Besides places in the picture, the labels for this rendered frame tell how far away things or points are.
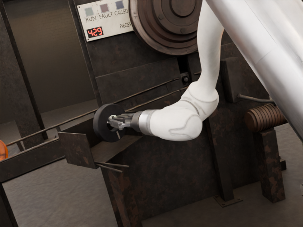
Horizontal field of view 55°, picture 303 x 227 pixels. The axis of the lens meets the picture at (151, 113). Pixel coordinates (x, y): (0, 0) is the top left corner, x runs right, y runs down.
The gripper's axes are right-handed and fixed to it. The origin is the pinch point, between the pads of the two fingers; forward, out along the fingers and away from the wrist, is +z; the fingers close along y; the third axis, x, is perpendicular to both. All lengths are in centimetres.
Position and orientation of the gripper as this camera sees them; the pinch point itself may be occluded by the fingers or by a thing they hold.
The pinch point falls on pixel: (110, 119)
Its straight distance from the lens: 116.2
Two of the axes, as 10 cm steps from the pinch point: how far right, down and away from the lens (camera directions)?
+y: 6.6, -3.2, 6.8
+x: -2.0, -9.5, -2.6
